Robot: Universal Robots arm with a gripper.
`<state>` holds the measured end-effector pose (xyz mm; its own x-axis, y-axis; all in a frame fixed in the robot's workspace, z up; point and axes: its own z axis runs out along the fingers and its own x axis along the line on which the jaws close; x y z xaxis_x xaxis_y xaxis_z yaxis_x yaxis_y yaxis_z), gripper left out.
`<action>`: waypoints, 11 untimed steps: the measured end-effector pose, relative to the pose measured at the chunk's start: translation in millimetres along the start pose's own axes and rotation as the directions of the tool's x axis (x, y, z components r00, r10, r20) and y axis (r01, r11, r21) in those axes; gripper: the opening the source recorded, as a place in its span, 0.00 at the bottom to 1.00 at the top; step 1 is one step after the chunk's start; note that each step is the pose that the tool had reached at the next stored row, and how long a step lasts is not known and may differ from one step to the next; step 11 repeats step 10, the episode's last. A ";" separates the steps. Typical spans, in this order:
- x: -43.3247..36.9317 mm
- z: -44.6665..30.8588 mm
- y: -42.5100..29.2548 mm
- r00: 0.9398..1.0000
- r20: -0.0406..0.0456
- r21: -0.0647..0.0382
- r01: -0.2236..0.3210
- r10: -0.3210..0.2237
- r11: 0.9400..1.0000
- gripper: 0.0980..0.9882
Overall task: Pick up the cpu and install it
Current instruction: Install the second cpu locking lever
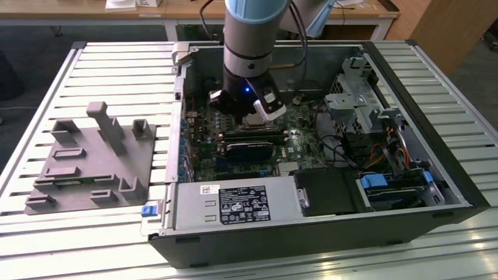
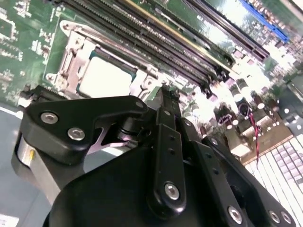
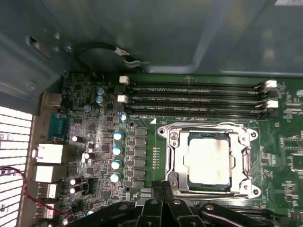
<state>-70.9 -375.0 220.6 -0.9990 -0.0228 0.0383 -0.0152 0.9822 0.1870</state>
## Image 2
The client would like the silver CPU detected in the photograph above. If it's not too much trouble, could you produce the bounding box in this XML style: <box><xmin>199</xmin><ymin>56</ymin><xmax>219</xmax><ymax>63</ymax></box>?
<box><xmin>80</xmin><ymin>47</ymin><xmax>138</xmax><ymax>99</ymax></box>

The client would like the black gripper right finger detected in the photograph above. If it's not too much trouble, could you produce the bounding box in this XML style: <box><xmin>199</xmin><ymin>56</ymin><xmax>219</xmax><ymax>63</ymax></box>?
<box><xmin>174</xmin><ymin>88</ymin><xmax>298</xmax><ymax>227</ymax></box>

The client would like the metal socket cover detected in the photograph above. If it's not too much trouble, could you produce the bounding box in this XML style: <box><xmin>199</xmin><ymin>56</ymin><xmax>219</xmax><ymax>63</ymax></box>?
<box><xmin>46</xmin><ymin>30</ymin><xmax>164</xmax><ymax>99</ymax></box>

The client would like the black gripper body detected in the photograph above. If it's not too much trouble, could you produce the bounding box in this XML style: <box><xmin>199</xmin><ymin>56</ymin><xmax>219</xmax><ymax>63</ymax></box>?
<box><xmin>42</xmin><ymin>141</ymin><xmax>230</xmax><ymax>227</ymax></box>

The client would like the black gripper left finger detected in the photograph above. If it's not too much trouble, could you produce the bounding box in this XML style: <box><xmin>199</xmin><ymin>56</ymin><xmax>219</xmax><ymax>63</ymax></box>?
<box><xmin>11</xmin><ymin>81</ymin><xmax>188</xmax><ymax>221</ymax></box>

